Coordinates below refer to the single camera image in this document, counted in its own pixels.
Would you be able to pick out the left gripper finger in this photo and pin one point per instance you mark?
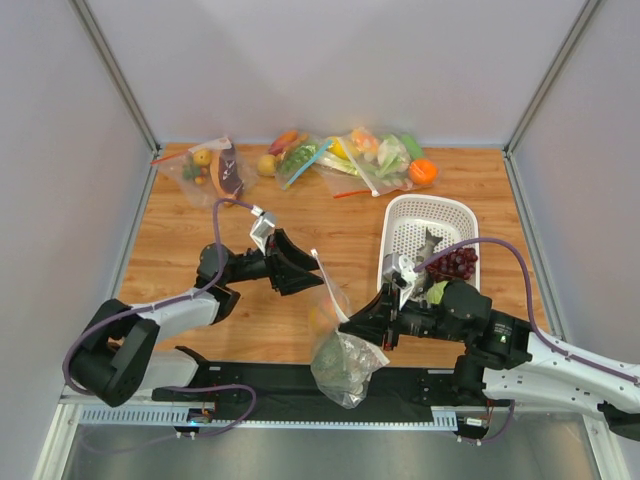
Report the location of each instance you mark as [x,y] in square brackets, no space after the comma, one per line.
[288,254]
[290,283]

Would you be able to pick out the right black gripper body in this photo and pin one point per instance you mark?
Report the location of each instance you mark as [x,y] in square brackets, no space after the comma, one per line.
[393,317]

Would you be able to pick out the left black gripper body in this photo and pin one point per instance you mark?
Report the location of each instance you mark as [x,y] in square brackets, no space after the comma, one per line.
[274,263]

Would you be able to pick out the polka dot zip bag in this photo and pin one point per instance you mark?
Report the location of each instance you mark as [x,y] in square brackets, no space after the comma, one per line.
[332,289]

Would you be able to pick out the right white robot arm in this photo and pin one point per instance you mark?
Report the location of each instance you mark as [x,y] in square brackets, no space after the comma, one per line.
[504,359]

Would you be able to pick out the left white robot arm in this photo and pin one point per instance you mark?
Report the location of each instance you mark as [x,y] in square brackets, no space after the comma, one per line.
[112,358]

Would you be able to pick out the zip bag with meat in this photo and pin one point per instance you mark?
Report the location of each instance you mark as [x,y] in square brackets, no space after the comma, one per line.
[189,169]

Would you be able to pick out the large zip bag vegetables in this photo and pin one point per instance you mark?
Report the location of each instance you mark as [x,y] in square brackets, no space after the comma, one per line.
[363,162]

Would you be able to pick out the green cabbage toy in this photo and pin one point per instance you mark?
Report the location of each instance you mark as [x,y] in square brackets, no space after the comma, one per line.
[435,293]

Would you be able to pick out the red grapes toy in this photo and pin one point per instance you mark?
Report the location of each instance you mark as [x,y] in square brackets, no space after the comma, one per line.
[459,264]

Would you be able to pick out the grey fish toy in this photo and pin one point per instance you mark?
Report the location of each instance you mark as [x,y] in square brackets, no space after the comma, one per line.
[423,281]

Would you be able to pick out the yellow green pepper toy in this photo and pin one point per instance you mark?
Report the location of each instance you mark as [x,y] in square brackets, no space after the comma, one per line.
[320,322]

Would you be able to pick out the yellow pear toy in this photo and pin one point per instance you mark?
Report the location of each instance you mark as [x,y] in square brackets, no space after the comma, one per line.
[266,165]

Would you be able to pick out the steak toy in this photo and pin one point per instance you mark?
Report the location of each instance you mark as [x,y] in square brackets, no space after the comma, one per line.
[225,175]

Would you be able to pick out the red mango toy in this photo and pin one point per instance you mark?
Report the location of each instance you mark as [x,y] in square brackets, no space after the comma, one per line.
[282,141]

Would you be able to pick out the white plastic basket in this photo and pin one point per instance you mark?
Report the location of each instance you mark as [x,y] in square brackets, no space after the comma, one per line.
[408,217]

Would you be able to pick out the orange fruit toy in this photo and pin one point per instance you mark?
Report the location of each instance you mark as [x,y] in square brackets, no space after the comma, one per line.
[423,172]

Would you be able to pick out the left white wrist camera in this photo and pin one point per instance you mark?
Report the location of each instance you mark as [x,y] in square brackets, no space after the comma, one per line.
[262,228]

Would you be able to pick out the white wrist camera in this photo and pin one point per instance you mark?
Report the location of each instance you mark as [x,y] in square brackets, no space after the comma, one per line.
[398,270]
[262,228]

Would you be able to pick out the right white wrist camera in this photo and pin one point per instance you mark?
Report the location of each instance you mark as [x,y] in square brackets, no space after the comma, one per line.
[398,270]

